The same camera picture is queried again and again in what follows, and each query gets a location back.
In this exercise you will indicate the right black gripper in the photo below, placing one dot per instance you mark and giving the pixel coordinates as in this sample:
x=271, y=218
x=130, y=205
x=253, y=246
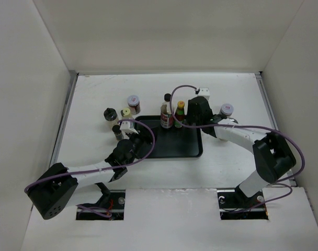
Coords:
x=190, y=115

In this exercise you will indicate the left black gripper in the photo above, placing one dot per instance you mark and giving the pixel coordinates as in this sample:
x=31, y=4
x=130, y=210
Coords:
x=146, y=141

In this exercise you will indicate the yellow-cap red sauce bottle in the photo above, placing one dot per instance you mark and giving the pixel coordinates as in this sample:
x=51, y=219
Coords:
x=179, y=114

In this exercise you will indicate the tall black-cap sauce bottle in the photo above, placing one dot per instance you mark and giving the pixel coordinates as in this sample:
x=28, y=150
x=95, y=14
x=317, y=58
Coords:
x=166, y=113

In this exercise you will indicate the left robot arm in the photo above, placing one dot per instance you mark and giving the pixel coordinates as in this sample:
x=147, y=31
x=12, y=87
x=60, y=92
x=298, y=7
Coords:
x=54, y=190

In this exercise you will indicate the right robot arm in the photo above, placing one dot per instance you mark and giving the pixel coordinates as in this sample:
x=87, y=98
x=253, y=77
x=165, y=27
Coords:
x=272, y=154

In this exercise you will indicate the small dark pepper bottle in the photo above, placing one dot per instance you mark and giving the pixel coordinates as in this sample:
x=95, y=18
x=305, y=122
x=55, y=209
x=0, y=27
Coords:
x=117, y=132

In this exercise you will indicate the black plastic tray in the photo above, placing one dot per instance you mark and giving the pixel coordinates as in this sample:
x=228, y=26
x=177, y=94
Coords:
x=173, y=142

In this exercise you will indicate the yellow-cap white powder jar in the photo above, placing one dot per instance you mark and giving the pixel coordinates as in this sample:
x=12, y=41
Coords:
x=126, y=114

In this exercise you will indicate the red-label lid spice jar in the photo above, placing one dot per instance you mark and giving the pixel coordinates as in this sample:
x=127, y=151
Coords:
x=226, y=110

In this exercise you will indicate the silver-lid white powder jar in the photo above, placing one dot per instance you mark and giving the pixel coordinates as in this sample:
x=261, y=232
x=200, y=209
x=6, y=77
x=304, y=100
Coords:
x=232, y=120

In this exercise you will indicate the black-cap shaker jar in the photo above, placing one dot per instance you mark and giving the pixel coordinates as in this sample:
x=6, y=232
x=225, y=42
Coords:
x=111, y=116

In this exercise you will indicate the red-label lid brown jar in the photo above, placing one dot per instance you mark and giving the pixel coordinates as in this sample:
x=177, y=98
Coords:
x=134, y=104

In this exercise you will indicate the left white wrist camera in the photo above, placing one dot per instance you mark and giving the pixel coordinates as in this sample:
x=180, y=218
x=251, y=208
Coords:
x=128, y=127

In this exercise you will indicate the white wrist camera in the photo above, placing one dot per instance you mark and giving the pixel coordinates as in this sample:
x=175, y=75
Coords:
x=203, y=92
x=128, y=127

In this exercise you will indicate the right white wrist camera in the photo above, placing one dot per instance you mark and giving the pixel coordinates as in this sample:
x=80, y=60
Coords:
x=203, y=92

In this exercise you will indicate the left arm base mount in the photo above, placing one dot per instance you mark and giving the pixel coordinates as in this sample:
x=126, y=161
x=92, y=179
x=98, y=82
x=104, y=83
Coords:
x=109, y=206

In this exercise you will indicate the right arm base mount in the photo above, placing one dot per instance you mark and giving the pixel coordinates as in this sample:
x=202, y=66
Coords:
x=232, y=208

